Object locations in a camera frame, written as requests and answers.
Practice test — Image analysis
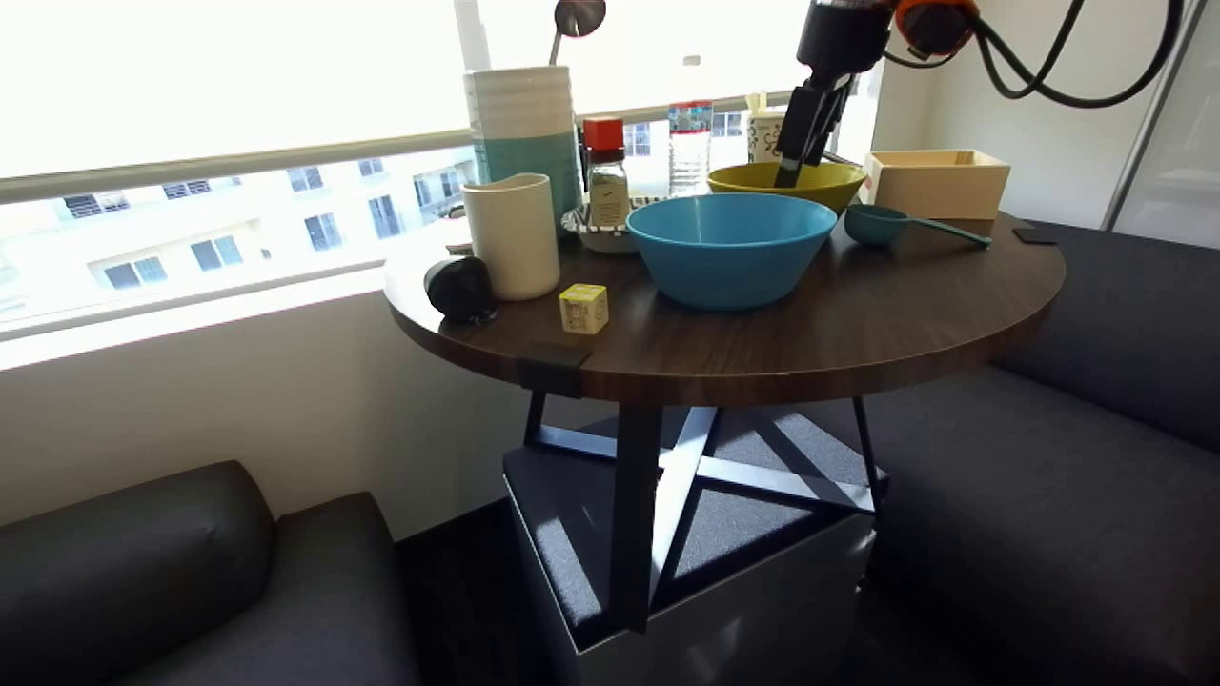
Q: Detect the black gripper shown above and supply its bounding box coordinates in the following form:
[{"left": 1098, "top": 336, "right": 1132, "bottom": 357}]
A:
[{"left": 774, "top": 0, "right": 891, "bottom": 190}]

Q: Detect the blue plastic ladle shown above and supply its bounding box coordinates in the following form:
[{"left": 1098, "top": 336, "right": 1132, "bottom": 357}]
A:
[{"left": 841, "top": 202, "right": 996, "bottom": 251}]

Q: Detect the yellow plastic bowl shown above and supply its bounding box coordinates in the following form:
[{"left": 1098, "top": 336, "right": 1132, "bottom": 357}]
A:
[{"left": 705, "top": 155, "right": 870, "bottom": 218}]

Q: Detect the blue plastic bowl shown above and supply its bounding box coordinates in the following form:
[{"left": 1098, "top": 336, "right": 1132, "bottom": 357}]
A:
[{"left": 620, "top": 190, "right": 841, "bottom": 315}]

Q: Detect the floral patterned cup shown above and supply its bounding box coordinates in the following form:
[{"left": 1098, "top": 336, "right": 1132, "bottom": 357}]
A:
[{"left": 744, "top": 106, "right": 793, "bottom": 167}]

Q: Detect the clear plastic water bottle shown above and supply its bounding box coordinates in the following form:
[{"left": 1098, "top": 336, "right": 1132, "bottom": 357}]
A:
[{"left": 666, "top": 52, "right": 716, "bottom": 198}]

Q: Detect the light wooden box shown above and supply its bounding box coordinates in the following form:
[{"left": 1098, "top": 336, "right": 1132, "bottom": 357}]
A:
[{"left": 866, "top": 144, "right": 1014, "bottom": 224}]

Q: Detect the white roller window blind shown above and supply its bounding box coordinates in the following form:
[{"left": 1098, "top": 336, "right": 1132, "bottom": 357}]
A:
[
  {"left": 0, "top": 0, "right": 471, "bottom": 207},
  {"left": 471, "top": 0, "right": 817, "bottom": 117}
]

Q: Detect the round dark wooden table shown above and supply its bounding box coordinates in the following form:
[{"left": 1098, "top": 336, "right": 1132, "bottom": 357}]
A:
[{"left": 382, "top": 186, "right": 1067, "bottom": 641}]

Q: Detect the red lidded spice jar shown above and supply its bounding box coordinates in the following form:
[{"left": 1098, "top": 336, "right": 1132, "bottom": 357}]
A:
[{"left": 579, "top": 113, "right": 636, "bottom": 232}]

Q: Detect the small glass dish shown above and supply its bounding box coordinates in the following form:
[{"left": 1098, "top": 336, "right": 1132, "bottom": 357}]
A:
[{"left": 558, "top": 202, "right": 644, "bottom": 259}]

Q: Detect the metal spoon in canister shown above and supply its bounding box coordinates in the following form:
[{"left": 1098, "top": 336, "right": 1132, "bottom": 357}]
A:
[{"left": 546, "top": 0, "right": 611, "bottom": 69}]

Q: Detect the white and teal striped canister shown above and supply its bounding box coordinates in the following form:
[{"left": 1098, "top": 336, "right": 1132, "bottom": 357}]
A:
[{"left": 462, "top": 64, "right": 582, "bottom": 220}]

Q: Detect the small yellow cube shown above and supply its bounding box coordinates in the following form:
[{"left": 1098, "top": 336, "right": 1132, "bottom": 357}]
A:
[{"left": 558, "top": 282, "right": 612, "bottom": 338}]

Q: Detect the plain cream cup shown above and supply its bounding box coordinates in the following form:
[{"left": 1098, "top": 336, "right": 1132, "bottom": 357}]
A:
[{"left": 462, "top": 173, "right": 565, "bottom": 305}]

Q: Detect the dark grey fabric sofa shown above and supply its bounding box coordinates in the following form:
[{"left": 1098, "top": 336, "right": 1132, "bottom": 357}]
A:
[{"left": 861, "top": 220, "right": 1220, "bottom": 686}]

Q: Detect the black leather armchair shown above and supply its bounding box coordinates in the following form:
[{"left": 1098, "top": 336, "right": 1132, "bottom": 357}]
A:
[{"left": 0, "top": 458, "right": 424, "bottom": 686}]

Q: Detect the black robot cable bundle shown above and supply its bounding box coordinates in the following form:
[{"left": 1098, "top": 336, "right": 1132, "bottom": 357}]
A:
[{"left": 879, "top": 0, "right": 1192, "bottom": 113}]

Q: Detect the black ladle with metal handle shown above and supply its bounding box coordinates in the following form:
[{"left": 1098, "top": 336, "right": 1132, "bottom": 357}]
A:
[{"left": 420, "top": 251, "right": 502, "bottom": 328}]

